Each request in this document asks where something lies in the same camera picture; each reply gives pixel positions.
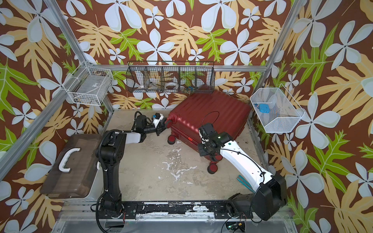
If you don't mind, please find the red hard-shell suitcase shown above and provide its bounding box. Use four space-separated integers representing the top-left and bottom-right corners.
166 90 253 175

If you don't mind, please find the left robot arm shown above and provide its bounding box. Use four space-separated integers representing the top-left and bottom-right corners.
96 111 167 218

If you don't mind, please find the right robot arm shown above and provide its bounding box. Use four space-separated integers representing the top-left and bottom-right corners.
198 123 287 221

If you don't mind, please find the white tape roll in basket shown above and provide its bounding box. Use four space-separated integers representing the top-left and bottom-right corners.
164 82 179 90

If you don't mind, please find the teal flat tool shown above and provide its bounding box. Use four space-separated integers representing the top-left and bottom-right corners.
237 175 255 193

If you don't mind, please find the blue object in basket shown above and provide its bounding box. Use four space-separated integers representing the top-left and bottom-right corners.
259 103 271 114

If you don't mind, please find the white mesh basket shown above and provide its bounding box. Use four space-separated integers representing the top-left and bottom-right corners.
250 85 306 134

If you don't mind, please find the brown plastic storage box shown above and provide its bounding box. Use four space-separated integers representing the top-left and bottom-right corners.
40 134 104 202

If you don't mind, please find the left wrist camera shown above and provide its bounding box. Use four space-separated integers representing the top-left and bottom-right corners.
152 113 164 128

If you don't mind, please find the black wire basket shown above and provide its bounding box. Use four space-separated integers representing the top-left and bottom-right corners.
125 61 216 94

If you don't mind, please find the white wire basket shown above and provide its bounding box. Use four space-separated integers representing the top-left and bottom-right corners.
64 63 113 106

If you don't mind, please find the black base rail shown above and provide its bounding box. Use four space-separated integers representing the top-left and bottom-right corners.
95 200 254 220

